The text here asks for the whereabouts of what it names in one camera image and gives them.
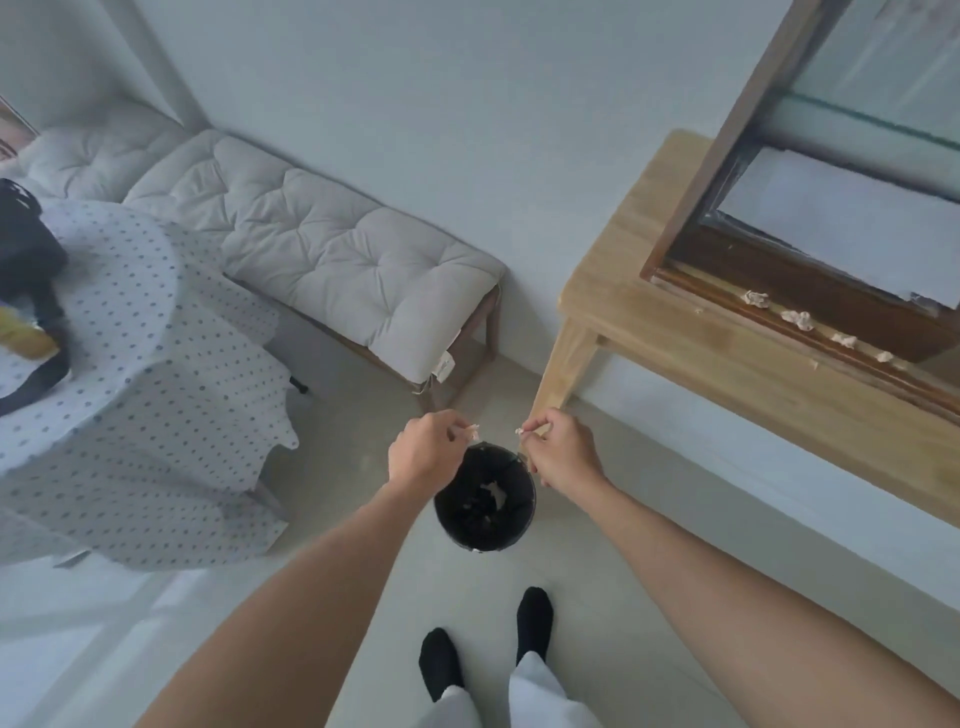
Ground person's right hand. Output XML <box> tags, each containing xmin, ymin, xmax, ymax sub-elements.
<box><xmin>520</xmin><ymin>407</ymin><xmax>608</xmax><ymax>493</ymax></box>

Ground person's left hand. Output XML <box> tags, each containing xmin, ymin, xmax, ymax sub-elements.
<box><xmin>387</xmin><ymin>409</ymin><xmax>475</xmax><ymax>498</ymax></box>

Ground person's right forearm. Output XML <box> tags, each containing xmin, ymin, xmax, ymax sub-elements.
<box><xmin>540</xmin><ymin>477</ymin><xmax>960</xmax><ymax>728</ymax></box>

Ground person's left forearm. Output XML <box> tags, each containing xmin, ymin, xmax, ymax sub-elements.
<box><xmin>135</xmin><ymin>480</ymin><xmax>444</xmax><ymax>728</ymax></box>

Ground crumpled paper trash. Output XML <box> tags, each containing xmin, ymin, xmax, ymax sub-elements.
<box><xmin>459</xmin><ymin>481</ymin><xmax>513</xmax><ymax>522</ymax></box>

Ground black round trash bin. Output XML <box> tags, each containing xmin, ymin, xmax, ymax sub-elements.
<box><xmin>433</xmin><ymin>442</ymin><xmax>538</xmax><ymax>554</ymax></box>

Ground person's right black sock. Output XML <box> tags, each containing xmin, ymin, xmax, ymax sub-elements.
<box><xmin>515</xmin><ymin>586</ymin><xmax>555</xmax><ymax>666</ymax></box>

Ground person's black sock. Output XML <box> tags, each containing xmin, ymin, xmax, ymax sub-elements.
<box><xmin>417</xmin><ymin>627</ymin><xmax>465</xmax><ymax>704</ymax></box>
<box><xmin>515</xmin><ymin>586</ymin><xmax>555</xmax><ymax>666</ymax></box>

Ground light wooden table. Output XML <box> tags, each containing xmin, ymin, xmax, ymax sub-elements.
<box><xmin>531</xmin><ymin>129</ymin><xmax>960</xmax><ymax>529</ymax></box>

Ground large grey tufted bench cushion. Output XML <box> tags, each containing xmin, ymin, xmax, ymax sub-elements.
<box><xmin>122</xmin><ymin>129</ymin><xmax>508</xmax><ymax>384</ymax></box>

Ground person's left black sock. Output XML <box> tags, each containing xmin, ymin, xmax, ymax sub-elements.
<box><xmin>417</xmin><ymin>627</ymin><xmax>465</xmax><ymax>704</ymax></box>

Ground person's white trousers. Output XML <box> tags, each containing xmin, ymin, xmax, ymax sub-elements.
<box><xmin>433</xmin><ymin>650</ymin><xmax>603</xmax><ymax>728</ymax></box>

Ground dark wooden glass cabinet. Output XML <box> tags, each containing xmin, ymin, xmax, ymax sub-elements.
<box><xmin>640</xmin><ymin>0</ymin><xmax>960</xmax><ymax>421</ymax></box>

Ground white polka dot tablecloth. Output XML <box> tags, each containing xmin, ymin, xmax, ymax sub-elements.
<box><xmin>0</xmin><ymin>198</ymin><xmax>300</xmax><ymax>573</ymax></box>

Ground white paper sheet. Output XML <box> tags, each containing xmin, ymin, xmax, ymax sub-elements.
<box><xmin>716</xmin><ymin>146</ymin><xmax>960</xmax><ymax>310</ymax></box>

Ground yellow packet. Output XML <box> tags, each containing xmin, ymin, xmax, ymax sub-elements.
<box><xmin>0</xmin><ymin>301</ymin><xmax>60</xmax><ymax>360</ymax></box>

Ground small grey tufted cushion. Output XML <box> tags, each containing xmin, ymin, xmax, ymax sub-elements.
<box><xmin>0</xmin><ymin>101</ymin><xmax>189</xmax><ymax>204</ymax></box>

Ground black bag with strap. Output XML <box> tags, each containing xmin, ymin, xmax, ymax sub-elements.
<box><xmin>0</xmin><ymin>178</ymin><xmax>72</xmax><ymax>419</ymax></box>

